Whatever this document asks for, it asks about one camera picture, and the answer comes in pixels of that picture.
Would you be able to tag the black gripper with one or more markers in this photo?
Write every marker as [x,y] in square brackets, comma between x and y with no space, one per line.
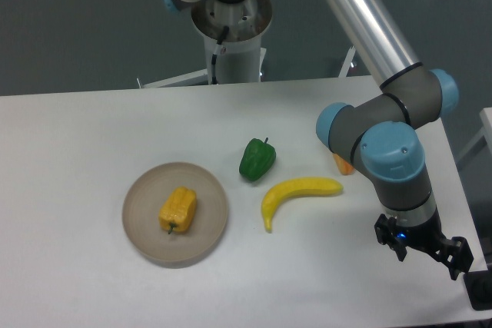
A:
[455,253]

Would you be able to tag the yellow bell pepper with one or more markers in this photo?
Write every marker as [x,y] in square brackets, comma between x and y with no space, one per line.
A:
[177,213]

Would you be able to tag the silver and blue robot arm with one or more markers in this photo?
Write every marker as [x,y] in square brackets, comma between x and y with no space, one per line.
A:
[378,137]

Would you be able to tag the green bell pepper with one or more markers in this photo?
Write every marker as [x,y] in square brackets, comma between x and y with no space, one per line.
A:
[258,158]

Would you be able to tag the beige round plate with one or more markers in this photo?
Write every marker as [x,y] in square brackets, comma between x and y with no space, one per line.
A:
[146,197]

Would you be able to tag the black box at table edge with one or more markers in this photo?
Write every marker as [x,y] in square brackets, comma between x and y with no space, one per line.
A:
[478,286]

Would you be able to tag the orange fruit piece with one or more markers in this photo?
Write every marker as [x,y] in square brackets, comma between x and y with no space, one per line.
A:
[344,167]

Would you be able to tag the yellow banana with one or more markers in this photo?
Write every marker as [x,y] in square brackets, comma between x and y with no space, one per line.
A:
[293,188]

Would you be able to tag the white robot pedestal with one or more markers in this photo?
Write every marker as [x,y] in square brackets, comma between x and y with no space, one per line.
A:
[239,27]

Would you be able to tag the white metal frame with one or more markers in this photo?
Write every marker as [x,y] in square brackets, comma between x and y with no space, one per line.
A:
[196,77]

